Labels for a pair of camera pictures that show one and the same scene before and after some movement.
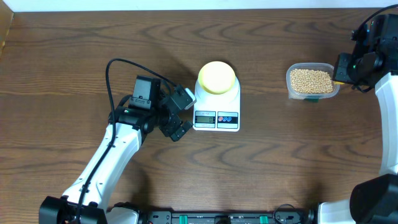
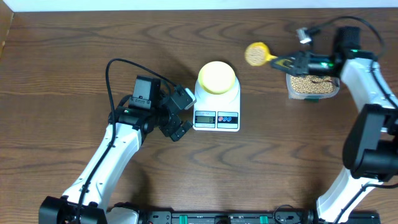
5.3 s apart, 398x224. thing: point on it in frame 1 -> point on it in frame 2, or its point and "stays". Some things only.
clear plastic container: (311, 81) stays
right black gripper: (339, 73) -> (295, 68)
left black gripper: (173, 123) stays
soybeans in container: (309, 81) stays
